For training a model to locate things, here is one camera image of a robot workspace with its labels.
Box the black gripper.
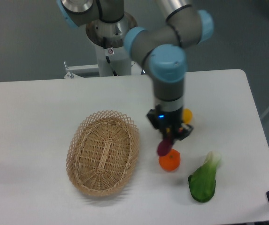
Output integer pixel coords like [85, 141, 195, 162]
[146, 105, 193, 141]

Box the purple sweet potato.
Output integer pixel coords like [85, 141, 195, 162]
[157, 138, 174, 157]

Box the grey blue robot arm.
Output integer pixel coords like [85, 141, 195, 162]
[57, 0, 214, 143]

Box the woven wicker basket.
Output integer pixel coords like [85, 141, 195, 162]
[66, 110, 140, 197]

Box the yellow mango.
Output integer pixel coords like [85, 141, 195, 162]
[182, 108, 193, 124]

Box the orange tangerine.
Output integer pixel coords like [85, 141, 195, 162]
[158, 149, 181, 172]

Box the green bok choy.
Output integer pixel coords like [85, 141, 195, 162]
[188, 151, 222, 203]

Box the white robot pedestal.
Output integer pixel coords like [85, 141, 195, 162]
[64, 12, 137, 78]

